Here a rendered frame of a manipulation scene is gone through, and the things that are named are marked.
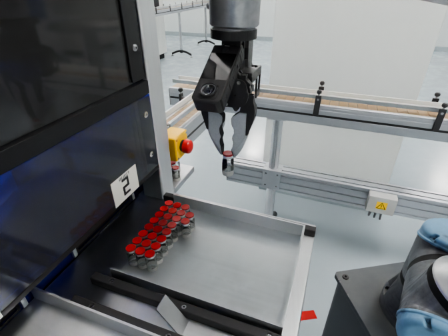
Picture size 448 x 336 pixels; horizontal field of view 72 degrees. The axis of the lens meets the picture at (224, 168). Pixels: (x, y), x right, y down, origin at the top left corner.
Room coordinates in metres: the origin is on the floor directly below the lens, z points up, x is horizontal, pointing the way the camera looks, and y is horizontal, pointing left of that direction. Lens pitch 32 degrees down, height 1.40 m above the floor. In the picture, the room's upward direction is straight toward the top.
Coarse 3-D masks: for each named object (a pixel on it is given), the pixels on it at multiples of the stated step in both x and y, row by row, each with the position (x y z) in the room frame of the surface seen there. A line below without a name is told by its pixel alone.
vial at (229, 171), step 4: (224, 156) 0.49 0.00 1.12; (232, 156) 0.49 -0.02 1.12; (224, 160) 0.49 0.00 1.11; (228, 160) 0.48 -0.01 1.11; (232, 160) 0.49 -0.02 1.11; (224, 164) 0.48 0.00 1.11; (228, 164) 0.48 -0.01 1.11; (232, 164) 0.49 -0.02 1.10; (224, 168) 0.48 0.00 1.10; (228, 168) 0.48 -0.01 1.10; (232, 168) 0.49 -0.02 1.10; (224, 172) 0.48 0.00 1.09; (228, 172) 0.48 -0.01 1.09; (232, 172) 0.49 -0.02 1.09; (228, 176) 0.48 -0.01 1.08
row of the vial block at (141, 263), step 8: (176, 208) 0.58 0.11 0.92; (168, 216) 0.55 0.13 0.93; (160, 224) 0.52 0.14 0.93; (160, 232) 0.50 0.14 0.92; (144, 240) 0.47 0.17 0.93; (152, 240) 0.47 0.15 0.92; (144, 248) 0.45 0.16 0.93; (136, 256) 0.44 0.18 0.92; (144, 256) 0.44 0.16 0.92; (144, 264) 0.43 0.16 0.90
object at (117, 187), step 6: (132, 168) 0.57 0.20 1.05; (126, 174) 0.55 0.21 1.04; (132, 174) 0.56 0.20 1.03; (120, 180) 0.53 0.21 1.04; (126, 180) 0.54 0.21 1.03; (132, 180) 0.56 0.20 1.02; (114, 186) 0.51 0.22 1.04; (120, 186) 0.52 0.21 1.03; (132, 186) 0.56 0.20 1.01; (138, 186) 0.57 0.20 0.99; (114, 192) 0.50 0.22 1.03; (120, 192) 0.52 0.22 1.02; (132, 192) 0.55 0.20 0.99; (114, 198) 0.50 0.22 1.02; (120, 198) 0.51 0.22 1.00; (126, 198) 0.53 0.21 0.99; (120, 204) 0.51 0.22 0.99
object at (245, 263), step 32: (224, 224) 0.57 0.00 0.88; (256, 224) 0.57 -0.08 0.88; (288, 224) 0.54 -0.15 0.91; (192, 256) 0.47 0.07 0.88; (224, 256) 0.47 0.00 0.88; (256, 256) 0.47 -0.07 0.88; (288, 256) 0.47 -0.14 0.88; (160, 288) 0.37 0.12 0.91; (192, 288) 0.39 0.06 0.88; (224, 288) 0.39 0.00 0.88; (256, 288) 0.39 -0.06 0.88; (288, 288) 0.39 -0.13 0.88; (256, 320) 0.30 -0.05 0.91
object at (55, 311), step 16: (32, 304) 0.35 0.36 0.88; (48, 304) 0.35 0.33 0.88; (64, 304) 0.34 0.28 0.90; (16, 320) 0.32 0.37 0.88; (32, 320) 0.32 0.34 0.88; (48, 320) 0.32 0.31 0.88; (64, 320) 0.32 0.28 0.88; (80, 320) 0.32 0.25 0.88; (96, 320) 0.31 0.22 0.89; (112, 320) 0.30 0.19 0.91
